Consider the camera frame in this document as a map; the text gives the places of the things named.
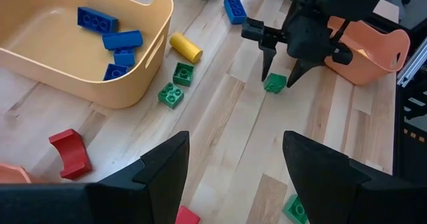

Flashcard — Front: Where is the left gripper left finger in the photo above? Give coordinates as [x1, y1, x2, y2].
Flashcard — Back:
[85, 130, 191, 224]

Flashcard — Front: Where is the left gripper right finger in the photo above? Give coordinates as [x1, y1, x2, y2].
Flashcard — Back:
[282, 130, 398, 224]

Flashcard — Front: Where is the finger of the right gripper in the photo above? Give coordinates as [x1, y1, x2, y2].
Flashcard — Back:
[258, 45, 278, 83]
[286, 55, 323, 88]

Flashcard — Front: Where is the green square toy brick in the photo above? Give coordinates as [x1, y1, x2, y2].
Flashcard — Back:
[172, 61, 195, 87]
[282, 193, 310, 224]
[263, 72, 288, 95]
[157, 81, 185, 110]

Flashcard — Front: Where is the red toy block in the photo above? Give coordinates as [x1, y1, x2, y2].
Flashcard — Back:
[174, 205, 201, 224]

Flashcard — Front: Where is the blue toy brick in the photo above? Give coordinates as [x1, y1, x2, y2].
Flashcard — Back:
[103, 63, 129, 82]
[113, 48, 137, 67]
[101, 29, 144, 51]
[223, 0, 248, 25]
[77, 6, 119, 35]

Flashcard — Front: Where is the yellow cylinder block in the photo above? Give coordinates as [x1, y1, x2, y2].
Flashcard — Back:
[169, 32, 204, 65]

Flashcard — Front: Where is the red arch block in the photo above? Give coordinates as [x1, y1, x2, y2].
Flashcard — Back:
[48, 128, 93, 181]

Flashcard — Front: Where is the large orange plastic bin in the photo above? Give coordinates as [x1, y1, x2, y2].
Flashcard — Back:
[0, 163, 33, 185]

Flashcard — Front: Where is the yellow plastic bin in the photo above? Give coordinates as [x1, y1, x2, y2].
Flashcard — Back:
[0, 0, 175, 110]

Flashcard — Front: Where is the small orange plastic bin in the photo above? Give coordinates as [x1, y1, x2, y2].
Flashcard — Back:
[324, 15, 411, 86]

